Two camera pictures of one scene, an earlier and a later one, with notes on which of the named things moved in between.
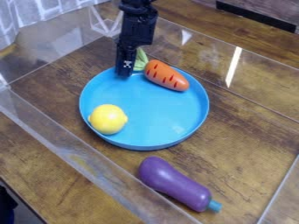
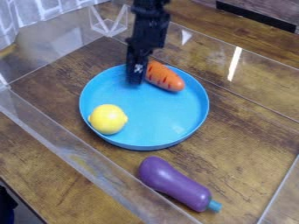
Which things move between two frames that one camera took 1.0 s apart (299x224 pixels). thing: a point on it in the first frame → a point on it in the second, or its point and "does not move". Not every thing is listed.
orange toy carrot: x=160 y=73 does not move
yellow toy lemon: x=107 y=119 does not move
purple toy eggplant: x=163 y=177 does not move
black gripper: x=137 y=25 → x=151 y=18
